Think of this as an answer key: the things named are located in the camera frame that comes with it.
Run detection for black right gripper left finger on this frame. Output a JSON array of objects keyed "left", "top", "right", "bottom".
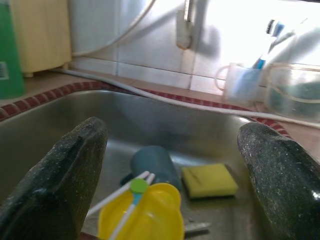
[{"left": 0, "top": 116, "right": 109, "bottom": 240}]

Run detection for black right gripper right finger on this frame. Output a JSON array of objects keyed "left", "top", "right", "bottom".
[{"left": 236, "top": 121, "right": 320, "bottom": 240}]

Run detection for white green training chopsticks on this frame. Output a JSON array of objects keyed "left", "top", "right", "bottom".
[{"left": 86, "top": 170, "right": 156, "bottom": 240}]

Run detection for yellow plastic bowl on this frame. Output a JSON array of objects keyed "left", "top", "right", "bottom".
[{"left": 97, "top": 182, "right": 186, "bottom": 240}]

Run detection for teal mug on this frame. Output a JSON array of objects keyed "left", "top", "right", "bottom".
[{"left": 119, "top": 145, "right": 182, "bottom": 191}]

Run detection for yellow green scouring sponge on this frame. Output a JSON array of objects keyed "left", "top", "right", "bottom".
[{"left": 181, "top": 162, "right": 240, "bottom": 200}]

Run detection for clear plastic pail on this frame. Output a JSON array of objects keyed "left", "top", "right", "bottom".
[{"left": 263, "top": 62, "right": 320, "bottom": 123}]

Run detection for clear toothbrush cup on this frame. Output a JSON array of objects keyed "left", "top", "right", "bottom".
[{"left": 216, "top": 62, "right": 262, "bottom": 107}]

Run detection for stainless steel sink basin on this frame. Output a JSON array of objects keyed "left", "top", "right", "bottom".
[{"left": 0, "top": 89, "right": 291, "bottom": 240}]

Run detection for blue toothbrush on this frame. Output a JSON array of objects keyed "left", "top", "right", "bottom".
[{"left": 232, "top": 21, "right": 286, "bottom": 100}]

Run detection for green dish soap bottle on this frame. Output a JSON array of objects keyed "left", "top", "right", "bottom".
[{"left": 0, "top": 0, "right": 27, "bottom": 100}]

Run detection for beige water ionizer appliance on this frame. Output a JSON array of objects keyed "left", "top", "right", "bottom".
[{"left": 9, "top": 0, "right": 73, "bottom": 78}]

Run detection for black bristle toothbrush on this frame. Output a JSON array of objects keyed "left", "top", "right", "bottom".
[{"left": 264, "top": 19, "right": 278, "bottom": 36}]

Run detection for grey drain hose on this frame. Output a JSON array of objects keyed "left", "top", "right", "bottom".
[{"left": 49, "top": 68, "right": 320, "bottom": 130}]

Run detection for chrome wall tap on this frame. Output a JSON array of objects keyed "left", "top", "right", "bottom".
[{"left": 174, "top": 0, "right": 210, "bottom": 50}]

